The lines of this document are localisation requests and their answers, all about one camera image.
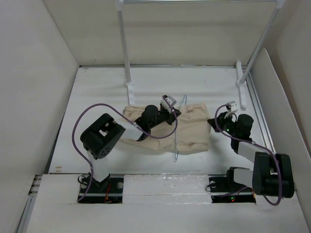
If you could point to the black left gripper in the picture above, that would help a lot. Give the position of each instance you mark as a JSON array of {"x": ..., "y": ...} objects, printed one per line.
[{"x": 170, "y": 117}]

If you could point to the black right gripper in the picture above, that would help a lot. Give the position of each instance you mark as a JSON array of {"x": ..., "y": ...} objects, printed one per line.
[{"x": 222, "y": 117}]

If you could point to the light blue wire hanger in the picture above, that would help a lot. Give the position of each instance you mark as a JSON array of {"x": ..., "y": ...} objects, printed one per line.
[{"x": 176, "y": 153}]

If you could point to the beige trousers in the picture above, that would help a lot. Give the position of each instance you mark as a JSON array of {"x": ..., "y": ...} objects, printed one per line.
[{"x": 193, "y": 133}]

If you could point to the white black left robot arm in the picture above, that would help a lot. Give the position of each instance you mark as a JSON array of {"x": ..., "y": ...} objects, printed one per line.
[{"x": 102, "y": 135}]

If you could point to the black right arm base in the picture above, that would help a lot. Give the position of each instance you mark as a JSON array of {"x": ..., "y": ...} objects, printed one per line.
[{"x": 222, "y": 191}]

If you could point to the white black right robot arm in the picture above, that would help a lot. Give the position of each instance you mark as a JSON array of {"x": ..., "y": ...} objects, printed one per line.
[{"x": 271, "y": 175}]

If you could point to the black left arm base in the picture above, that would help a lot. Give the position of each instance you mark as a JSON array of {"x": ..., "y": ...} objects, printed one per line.
[{"x": 109, "y": 191}]

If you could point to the white clothes rack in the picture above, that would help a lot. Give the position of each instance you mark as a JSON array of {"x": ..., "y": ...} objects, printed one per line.
[{"x": 241, "y": 75}]

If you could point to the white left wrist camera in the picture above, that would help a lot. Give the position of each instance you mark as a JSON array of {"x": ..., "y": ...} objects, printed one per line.
[{"x": 168, "y": 102}]

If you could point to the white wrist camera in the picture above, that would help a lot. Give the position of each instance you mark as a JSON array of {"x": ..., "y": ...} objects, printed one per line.
[
  {"x": 232, "y": 108},
  {"x": 168, "y": 102}
]

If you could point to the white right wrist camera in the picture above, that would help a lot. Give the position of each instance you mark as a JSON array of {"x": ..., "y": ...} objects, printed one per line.
[{"x": 232, "y": 108}]

